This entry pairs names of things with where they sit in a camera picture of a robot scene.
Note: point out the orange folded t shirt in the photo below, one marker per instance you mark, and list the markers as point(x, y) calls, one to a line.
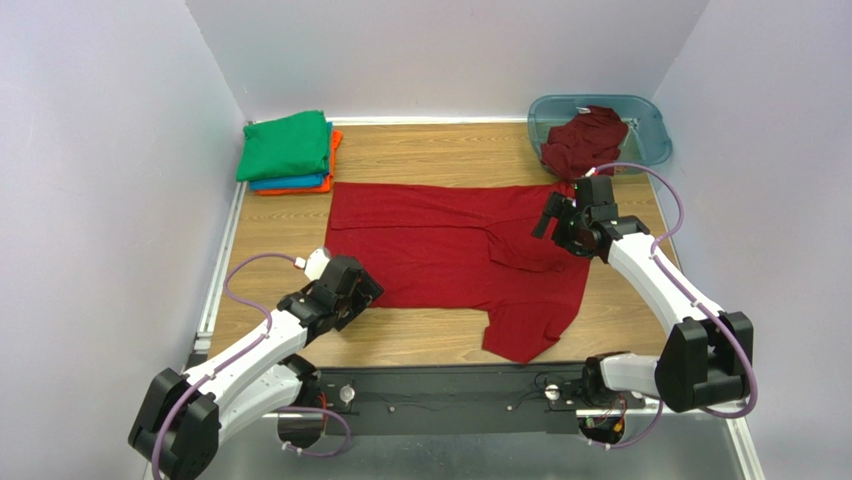
point(338, 137)

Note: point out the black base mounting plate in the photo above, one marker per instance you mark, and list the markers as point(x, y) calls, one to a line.
point(549, 397)

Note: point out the dark red t shirt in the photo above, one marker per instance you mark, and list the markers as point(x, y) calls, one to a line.
point(587, 141)

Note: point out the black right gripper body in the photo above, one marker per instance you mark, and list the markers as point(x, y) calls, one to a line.
point(555, 217)

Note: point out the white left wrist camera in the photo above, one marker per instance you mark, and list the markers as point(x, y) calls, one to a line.
point(314, 264)

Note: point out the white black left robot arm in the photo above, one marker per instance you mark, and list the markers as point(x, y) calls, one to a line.
point(186, 416)

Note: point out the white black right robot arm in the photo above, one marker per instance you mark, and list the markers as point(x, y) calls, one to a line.
point(707, 358)

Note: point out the green folded t shirt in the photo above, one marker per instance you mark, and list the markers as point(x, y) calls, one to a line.
point(294, 145)

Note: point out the blue folded t shirt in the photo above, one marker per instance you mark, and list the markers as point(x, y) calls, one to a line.
point(310, 182)

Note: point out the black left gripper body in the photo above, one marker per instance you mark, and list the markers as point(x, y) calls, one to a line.
point(363, 287)

